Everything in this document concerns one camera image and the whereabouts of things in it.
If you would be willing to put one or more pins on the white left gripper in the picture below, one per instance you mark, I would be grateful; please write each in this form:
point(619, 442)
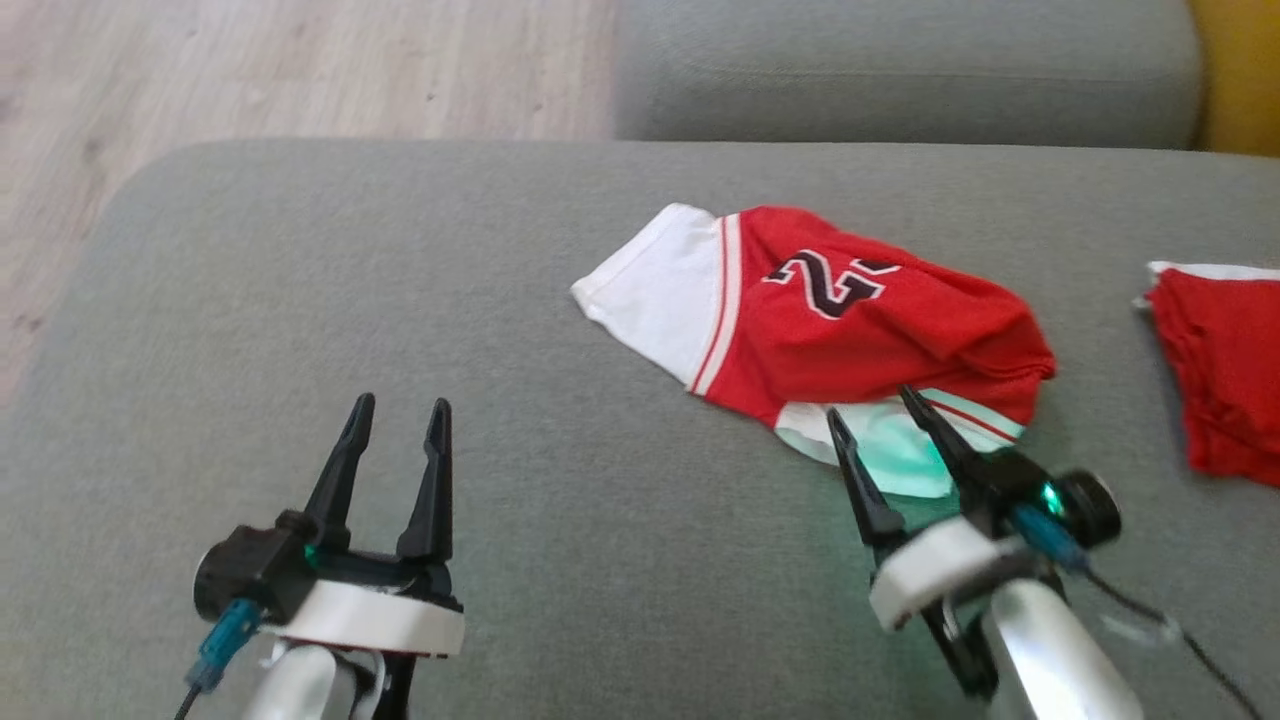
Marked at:
point(380, 615)

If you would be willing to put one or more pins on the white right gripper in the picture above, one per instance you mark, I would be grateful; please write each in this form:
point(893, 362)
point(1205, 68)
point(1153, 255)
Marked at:
point(940, 570)

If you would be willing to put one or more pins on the red Bulls 23 jersey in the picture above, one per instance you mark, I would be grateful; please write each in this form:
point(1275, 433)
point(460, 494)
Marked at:
point(860, 320)

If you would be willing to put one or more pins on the red shorts with white stripe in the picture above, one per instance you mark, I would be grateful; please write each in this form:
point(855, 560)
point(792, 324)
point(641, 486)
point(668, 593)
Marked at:
point(1230, 370)

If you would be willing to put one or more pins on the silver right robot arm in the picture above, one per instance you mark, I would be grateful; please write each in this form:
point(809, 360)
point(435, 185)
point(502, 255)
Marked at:
point(1050, 660)

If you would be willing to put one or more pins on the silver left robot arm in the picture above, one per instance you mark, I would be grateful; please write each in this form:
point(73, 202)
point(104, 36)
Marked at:
point(300, 690)

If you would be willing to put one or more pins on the large grey sofa seat cushion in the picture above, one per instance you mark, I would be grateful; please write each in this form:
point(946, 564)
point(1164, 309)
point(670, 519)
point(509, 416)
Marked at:
point(600, 500)

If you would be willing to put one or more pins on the yellow sofa backrest cushion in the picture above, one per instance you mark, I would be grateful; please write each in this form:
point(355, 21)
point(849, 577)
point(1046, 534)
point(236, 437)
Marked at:
point(1245, 70)

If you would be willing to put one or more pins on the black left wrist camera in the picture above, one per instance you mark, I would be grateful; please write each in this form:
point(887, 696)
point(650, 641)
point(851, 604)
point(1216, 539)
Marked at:
point(250, 570)

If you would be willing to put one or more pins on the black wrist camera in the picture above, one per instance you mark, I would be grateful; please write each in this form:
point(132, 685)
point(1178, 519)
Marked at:
point(250, 570)
point(1090, 505)

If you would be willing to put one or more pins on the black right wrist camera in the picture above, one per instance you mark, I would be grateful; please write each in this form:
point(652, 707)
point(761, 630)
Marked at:
point(1090, 505)

